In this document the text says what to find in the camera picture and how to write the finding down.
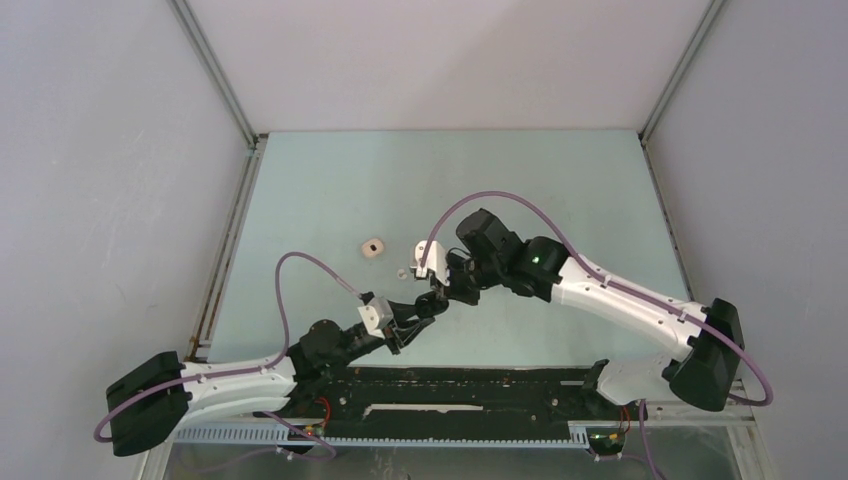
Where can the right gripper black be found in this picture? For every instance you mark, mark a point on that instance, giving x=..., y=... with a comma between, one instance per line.
x=453, y=291

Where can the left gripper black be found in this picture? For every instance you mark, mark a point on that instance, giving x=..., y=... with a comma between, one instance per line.
x=393, y=336

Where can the pink earbud charging case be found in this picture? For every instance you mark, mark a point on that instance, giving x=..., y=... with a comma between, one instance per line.
x=373, y=248

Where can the black earbud charging case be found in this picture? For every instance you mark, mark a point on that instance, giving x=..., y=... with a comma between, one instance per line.
x=430, y=305

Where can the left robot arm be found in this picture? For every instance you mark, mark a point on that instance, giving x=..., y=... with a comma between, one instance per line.
x=165, y=394

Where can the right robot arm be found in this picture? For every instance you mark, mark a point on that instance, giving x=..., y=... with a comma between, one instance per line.
x=700, y=344

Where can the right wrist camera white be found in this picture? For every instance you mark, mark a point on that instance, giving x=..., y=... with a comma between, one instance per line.
x=429, y=262

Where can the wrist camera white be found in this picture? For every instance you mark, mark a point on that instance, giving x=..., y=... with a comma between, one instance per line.
x=429, y=262
x=376, y=314

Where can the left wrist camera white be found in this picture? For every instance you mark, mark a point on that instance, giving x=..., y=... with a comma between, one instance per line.
x=376, y=314

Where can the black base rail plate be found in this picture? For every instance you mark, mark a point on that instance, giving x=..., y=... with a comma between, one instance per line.
x=444, y=404

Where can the right aluminium frame post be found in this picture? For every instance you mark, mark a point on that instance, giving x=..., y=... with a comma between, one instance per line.
x=690, y=52

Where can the aluminium frame post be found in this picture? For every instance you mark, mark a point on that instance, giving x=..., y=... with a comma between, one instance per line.
x=204, y=51
x=690, y=52

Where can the left aluminium frame post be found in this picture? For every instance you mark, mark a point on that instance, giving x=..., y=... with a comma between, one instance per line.
x=204, y=51

